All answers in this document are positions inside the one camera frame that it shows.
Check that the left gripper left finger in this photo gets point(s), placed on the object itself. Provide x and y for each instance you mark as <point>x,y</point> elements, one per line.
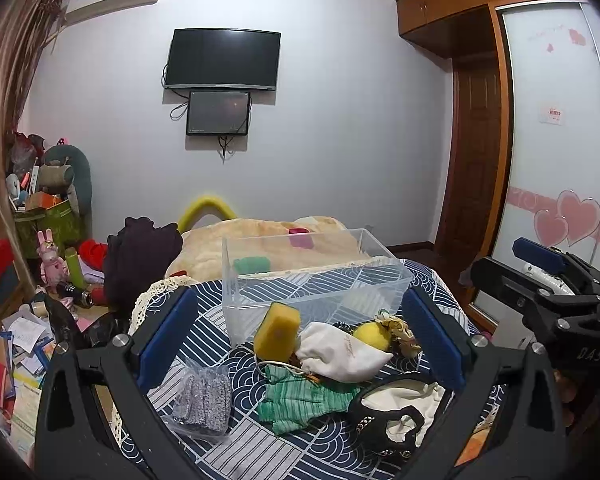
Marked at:
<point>73,440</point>

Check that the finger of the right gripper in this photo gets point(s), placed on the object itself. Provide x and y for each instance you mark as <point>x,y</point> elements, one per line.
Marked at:
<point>548,259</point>

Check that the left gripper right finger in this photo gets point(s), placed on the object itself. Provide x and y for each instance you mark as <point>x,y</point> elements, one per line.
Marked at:
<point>527,439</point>

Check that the grey sparkly packaged cloth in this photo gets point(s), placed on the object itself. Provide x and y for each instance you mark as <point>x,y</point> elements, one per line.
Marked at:
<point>201,408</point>

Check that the white black-strapped bag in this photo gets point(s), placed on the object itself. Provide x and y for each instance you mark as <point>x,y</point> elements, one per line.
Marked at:
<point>392,417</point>

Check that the yellow sponge block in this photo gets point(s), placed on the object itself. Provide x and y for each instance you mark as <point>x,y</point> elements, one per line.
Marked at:
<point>275,339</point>

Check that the green knitted cloth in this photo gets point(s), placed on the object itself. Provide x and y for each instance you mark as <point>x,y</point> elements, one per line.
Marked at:
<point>292,400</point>

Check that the dried flower bundle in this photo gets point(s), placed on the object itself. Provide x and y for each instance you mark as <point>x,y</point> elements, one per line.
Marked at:
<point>402,340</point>

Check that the yellow round ball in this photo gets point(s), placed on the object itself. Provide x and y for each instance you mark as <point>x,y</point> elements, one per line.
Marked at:
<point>375,335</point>

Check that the white drawstring pouch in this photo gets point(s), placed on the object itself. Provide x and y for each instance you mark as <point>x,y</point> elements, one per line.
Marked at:
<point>327,351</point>

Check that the clear plastic storage box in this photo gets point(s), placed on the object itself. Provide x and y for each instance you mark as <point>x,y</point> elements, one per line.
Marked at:
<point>349,293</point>

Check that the wooden door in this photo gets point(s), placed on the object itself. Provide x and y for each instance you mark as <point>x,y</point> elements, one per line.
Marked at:
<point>473,166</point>

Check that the green bottle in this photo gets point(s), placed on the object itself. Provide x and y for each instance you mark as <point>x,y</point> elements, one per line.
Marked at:
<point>74,268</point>

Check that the scattered paper pile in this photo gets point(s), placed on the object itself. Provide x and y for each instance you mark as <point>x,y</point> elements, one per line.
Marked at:
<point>26,345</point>

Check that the dark purple clothing pile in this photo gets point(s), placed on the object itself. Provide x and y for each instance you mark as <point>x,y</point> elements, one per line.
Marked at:
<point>137,256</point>

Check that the red plush item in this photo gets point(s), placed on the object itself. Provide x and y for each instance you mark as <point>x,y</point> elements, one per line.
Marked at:
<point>93,254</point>

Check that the pink rabbit toy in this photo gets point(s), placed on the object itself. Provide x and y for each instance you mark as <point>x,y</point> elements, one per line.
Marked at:
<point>53,268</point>

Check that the beige fluffy blanket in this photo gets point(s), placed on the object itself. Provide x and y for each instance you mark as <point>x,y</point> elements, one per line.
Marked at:
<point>203,248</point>

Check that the blue patterned bedspread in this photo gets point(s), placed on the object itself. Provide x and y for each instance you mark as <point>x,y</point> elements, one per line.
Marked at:
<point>326,449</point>

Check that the yellow foam arch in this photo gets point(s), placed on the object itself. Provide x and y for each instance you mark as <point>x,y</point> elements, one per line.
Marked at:
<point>206,204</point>

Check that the green sponge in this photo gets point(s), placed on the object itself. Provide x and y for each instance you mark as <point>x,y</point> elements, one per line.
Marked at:
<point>252,265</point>

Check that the teal plush pillow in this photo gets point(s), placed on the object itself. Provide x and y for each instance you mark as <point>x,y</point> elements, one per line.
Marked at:
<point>82,178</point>

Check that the pink sponge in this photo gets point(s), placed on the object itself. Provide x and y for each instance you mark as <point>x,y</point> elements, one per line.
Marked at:
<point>301,238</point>

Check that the striped curtain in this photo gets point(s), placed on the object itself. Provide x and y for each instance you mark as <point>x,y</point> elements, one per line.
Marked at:
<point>24,27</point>

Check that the small wall monitor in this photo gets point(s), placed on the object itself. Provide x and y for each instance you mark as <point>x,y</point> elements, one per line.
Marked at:
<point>218,113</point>

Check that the large wall television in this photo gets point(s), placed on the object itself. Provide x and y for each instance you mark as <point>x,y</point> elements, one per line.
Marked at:
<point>223,58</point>

